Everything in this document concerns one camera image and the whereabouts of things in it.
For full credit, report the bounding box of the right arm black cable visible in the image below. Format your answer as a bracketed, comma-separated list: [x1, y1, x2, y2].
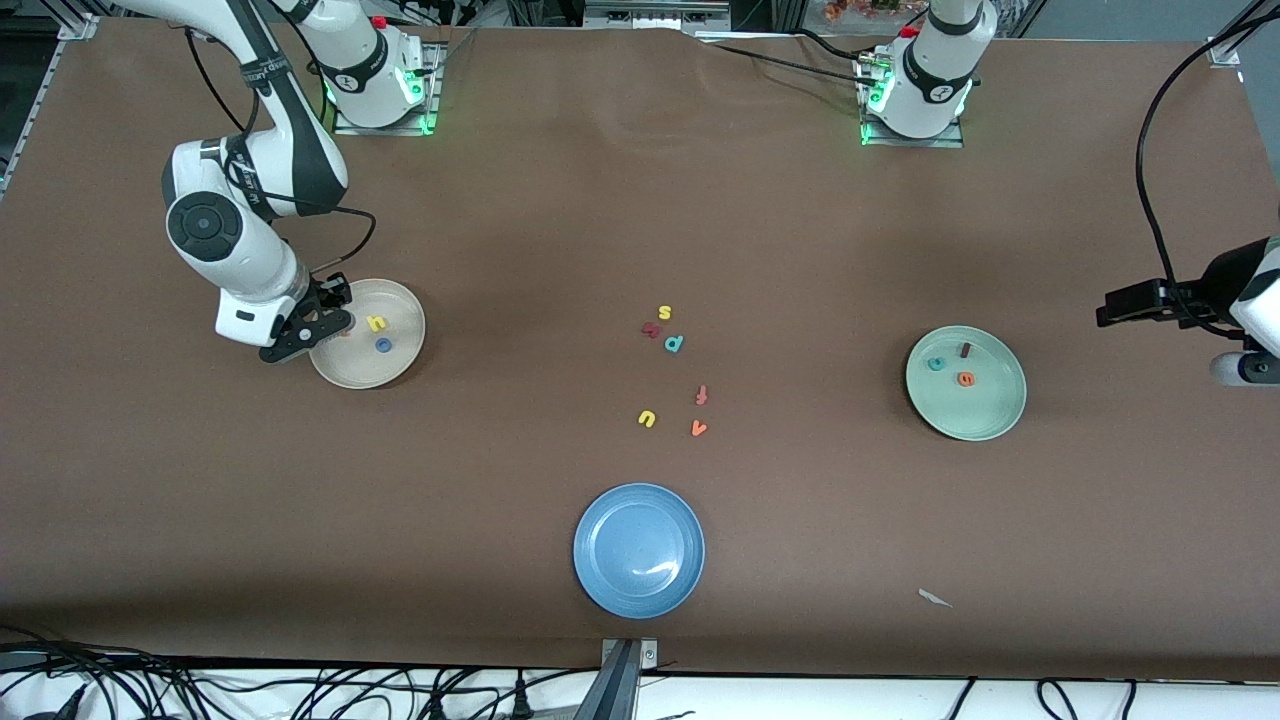
[183, 28, 378, 293]

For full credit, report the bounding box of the grey metal mount bracket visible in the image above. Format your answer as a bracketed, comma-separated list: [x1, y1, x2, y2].
[575, 637, 660, 720]

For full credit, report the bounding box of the aluminium frame profile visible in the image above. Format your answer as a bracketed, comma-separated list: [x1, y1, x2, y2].
[1205, 0, 1280, 68]
[0, 12, 101, 196]

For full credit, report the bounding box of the black cable on table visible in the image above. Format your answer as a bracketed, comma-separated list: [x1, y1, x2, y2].
[700, 28, 879, 85]

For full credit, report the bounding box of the green ceramic plate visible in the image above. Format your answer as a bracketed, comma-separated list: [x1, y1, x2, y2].
[905, 325, 1028, 442]

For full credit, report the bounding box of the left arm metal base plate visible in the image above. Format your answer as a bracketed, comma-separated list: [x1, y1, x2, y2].
[858, 55, 967, 150]

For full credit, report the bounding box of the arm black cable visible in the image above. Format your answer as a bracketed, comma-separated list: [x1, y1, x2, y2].
[183, 28, 378, 293]
[1134, 0, 1280, 341]

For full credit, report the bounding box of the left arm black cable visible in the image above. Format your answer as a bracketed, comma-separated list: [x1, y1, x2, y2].
[1134, 0, 1280, 341]

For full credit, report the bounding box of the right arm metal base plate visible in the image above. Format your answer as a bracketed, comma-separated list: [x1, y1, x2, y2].
[333, 40, 443, 137]

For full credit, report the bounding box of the blue ceramic plate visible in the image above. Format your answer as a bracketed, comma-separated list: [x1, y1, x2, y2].
[573, 483, 706, 619]

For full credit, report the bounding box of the grey power strip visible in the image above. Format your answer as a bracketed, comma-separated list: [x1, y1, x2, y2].
[583, 0, 733, 31]

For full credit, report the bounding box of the beige brown ceramic plate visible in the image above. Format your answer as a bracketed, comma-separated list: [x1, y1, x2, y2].
[307, 278, 427, 390]

